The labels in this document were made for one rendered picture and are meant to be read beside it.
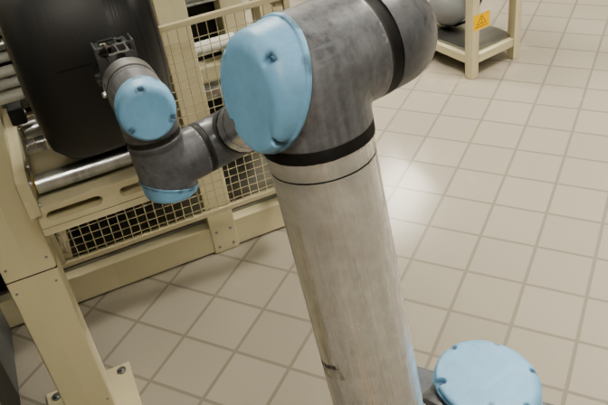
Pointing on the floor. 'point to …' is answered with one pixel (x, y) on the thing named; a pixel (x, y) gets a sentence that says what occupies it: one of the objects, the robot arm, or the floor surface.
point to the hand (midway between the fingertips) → (112, 61)
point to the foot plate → (127, 395)
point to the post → (47, 299)
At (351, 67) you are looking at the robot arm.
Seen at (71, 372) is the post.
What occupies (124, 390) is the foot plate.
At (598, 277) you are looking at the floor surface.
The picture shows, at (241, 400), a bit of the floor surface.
